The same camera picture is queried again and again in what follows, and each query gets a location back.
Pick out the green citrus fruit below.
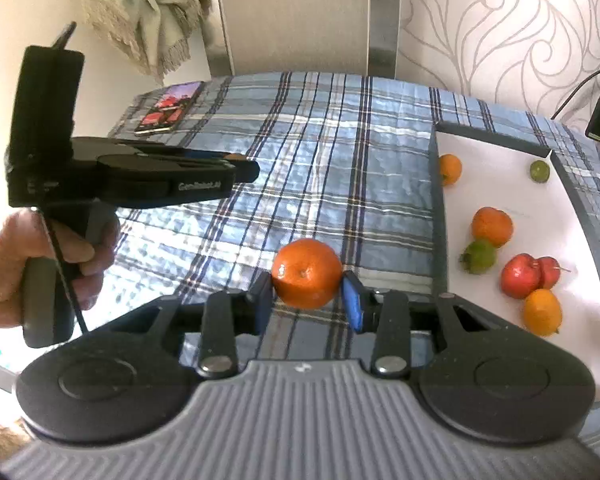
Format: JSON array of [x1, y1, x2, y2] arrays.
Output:
[[459, 239, 497, 276]]

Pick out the metal door frame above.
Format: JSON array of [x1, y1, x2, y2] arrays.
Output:
[[365, 0, 403, 80]]

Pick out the pale green fringed curtain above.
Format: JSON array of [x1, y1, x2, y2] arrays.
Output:
[[72, 0, 213, 86]]

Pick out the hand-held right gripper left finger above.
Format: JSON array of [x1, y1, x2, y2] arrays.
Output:
[[107, 272, 276, 380]]

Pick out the orange tangerine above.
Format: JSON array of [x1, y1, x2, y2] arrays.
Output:
[[271, 238, 343, 310], [471, 207, 514, 248]]

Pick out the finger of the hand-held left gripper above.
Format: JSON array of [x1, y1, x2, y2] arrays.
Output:
[[100, 150, 261, 184]]

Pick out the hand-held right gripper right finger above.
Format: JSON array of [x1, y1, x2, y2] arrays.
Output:
[[341, 270, 496, 380]]

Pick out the small red apple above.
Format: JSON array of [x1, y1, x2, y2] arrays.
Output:
[[537, 256, 571, 290]]

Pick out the small orange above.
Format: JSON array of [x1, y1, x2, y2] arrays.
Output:
[[439, 154, 463, 187]]

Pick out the person's left hand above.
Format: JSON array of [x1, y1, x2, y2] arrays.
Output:
[[0, 207, 123, 331]]

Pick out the blue plaid blanket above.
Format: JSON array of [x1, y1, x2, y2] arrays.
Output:
[[97, 71, 600, 366]]

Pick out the smooth yellow-orange orange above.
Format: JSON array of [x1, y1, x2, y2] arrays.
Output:
[[523, 289, 563, 337]]

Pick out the black screen power cable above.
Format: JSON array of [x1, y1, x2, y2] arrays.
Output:
[[550, 67, 600, 121]]

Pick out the smartphone with red screen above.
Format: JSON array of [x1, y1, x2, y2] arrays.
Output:
[[134, 81, 204, 136]]

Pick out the black tray with white inside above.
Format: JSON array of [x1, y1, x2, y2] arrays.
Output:
[[427, 121, 600, 406]]

